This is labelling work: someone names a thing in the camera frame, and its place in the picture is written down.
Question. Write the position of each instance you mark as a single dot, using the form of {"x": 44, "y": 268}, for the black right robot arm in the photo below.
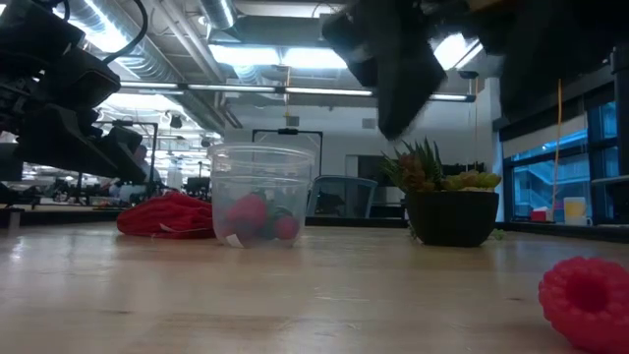
{"x": 565, "y": 39}

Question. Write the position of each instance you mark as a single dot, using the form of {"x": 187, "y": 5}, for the long ceiling light tube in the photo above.
{"x": 324, "y": 91}

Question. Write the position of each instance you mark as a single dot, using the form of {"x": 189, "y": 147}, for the yellow cup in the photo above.
{"x": 575, "y": 210}

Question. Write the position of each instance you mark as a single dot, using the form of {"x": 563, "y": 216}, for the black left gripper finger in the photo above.
{"x": 64, "y": 142}
{"x": 127, "y": 140}

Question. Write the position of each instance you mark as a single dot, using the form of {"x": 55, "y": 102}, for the person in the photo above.
{"x": 143, "y": 169}

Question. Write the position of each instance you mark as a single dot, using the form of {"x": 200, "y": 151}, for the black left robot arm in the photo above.
{"x": 34, "y": 29}

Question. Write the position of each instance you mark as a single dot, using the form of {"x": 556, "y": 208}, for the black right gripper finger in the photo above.
{"x": 356, "y": 44}
{"x": 405, "y": 88}

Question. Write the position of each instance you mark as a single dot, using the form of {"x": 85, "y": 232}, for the small red box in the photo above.
{"x": 539, "y": 215}

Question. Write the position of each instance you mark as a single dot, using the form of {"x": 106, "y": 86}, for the succulent plant in pot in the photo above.
{"x": 452, "y": 218}

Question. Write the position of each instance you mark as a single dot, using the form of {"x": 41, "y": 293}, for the clear plastic round container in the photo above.
{"x": 231, "y": 167}

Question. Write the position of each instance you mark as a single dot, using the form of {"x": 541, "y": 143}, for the red folded cloth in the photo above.
{"x": 162, "y": 216}

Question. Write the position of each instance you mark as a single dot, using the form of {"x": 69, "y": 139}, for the red strawberry with green leaves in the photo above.
{"x": 248, "y": 212}

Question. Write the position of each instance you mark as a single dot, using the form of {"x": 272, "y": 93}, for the red raspberry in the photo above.
{"x": 286, "y": 228}
{"x": 585, "y": 300}

